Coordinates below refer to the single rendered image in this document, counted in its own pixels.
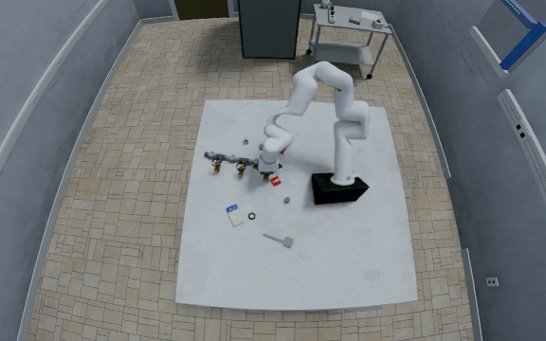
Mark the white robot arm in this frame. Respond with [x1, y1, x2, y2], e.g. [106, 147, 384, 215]
[259, 62, 370, 185]

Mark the grey pipe manifold with brass valves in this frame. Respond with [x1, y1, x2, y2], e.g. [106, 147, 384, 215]
[204, 151, 272, 182]

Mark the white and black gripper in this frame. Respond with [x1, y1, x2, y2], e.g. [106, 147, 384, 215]
[253, 157, 282, 175]

